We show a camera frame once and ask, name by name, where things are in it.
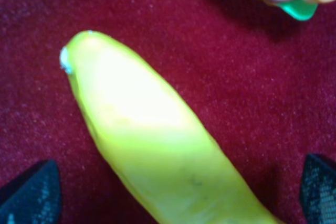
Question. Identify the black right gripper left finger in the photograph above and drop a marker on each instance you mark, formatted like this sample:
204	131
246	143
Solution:
34	196

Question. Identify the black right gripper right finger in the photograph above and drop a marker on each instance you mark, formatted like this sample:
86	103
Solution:
317	189

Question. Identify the yellow banana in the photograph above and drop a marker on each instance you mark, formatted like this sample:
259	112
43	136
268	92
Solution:
152	139

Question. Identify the red velvet table cloth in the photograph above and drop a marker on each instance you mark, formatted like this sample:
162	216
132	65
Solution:
261	82

